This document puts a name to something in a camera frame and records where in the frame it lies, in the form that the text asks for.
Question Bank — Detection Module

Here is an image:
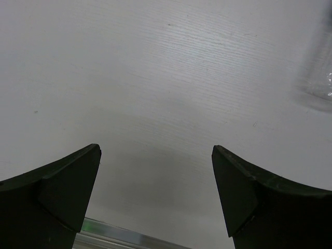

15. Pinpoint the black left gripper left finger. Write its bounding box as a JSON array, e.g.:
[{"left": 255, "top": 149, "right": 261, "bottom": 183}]
[{"left": 1, "top": 144, "right": 102, "bottom": 248}]

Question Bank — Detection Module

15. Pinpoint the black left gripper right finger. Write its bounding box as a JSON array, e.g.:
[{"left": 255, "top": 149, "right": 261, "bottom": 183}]
[{"left": 212, "top": 145, "right": 331, "bottom": 248}]

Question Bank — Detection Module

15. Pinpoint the aluminium table rail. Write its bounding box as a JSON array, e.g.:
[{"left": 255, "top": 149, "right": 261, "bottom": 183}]
[{"left": 73, "top": 218, "right": 185, "bottom": 249}]

